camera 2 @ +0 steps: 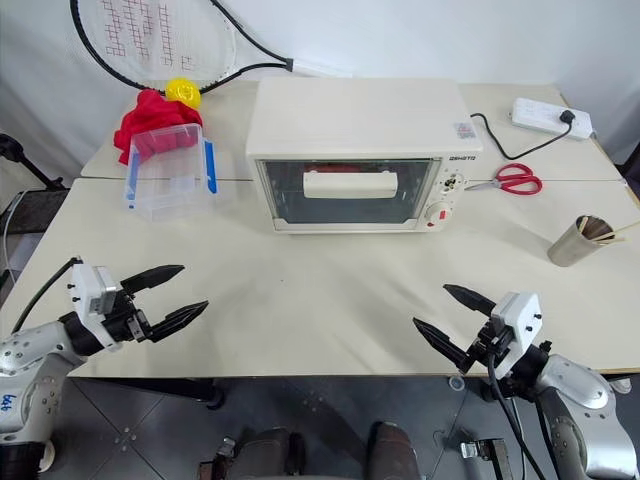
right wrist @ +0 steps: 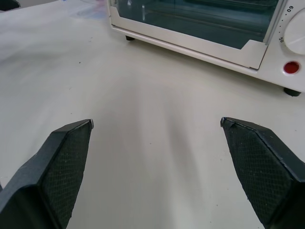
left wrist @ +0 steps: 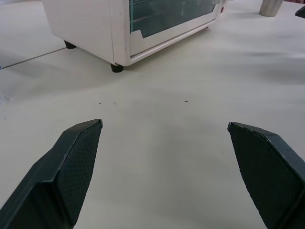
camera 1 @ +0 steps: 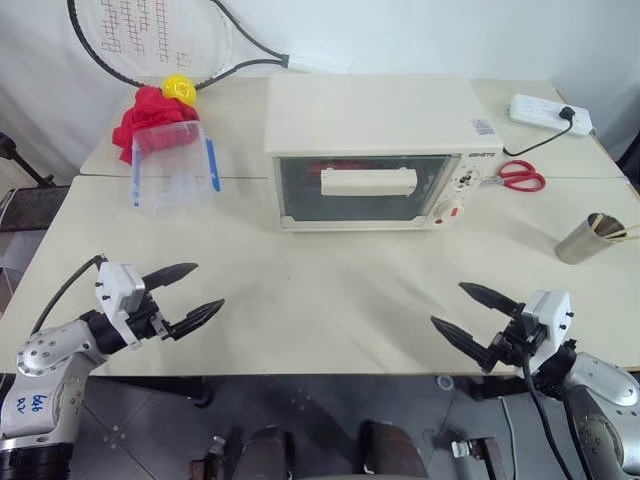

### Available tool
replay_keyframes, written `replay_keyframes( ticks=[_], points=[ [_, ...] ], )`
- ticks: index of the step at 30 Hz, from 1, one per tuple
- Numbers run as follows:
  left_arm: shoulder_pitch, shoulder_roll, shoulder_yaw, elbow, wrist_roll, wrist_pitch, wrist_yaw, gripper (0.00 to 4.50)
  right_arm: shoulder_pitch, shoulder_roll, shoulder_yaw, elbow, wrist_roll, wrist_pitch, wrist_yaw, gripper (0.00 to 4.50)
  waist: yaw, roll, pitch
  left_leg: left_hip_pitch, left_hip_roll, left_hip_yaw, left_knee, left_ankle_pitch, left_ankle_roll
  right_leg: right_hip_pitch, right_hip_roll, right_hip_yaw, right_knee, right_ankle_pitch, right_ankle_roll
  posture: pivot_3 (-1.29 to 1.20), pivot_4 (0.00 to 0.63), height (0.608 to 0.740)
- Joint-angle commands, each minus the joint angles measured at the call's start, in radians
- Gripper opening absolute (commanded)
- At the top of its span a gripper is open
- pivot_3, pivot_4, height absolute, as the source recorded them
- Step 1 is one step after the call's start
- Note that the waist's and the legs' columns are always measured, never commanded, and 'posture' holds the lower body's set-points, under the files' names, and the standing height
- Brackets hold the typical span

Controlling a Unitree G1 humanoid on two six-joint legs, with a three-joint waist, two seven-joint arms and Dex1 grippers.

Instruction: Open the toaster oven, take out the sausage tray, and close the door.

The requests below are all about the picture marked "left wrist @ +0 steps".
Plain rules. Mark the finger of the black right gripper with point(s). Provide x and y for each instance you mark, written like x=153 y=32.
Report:
x=300 y=12

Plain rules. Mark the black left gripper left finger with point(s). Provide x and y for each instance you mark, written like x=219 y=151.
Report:
x=59 y=176

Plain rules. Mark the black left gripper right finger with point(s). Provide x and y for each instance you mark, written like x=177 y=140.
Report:
x=269 y=176

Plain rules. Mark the white toaster oven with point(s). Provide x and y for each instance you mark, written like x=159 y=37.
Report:
x=133 y=28

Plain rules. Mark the silver metal cup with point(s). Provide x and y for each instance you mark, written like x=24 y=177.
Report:
x=270 y=7

